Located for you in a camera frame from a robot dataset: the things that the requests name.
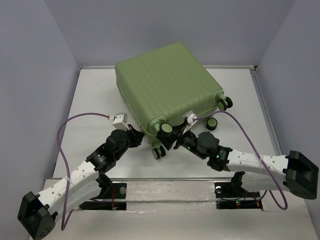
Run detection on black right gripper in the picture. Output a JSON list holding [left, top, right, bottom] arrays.
[[157, 121, 207, 160]]

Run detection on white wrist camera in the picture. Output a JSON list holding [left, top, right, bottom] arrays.
[[108, 112, 130, 131], [183, 110, 197, 132]]

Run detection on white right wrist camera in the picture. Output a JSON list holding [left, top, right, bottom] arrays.
[[183, 110, 197, 132]]

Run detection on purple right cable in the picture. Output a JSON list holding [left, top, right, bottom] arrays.
[[192, 110, 288, 210]]

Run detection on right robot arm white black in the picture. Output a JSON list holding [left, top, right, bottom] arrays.
[[156, 123, 319, 200]]

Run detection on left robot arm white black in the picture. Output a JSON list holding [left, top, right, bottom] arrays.
[[17, 125, 145, 240]]

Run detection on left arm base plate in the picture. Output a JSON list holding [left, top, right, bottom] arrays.
[[79, 182, 127, 211]]

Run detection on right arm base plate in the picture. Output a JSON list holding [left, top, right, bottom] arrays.
[[214, 182, 263, 210]]

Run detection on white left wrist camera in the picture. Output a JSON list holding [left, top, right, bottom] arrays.
[[108, 112, 130, 131]]

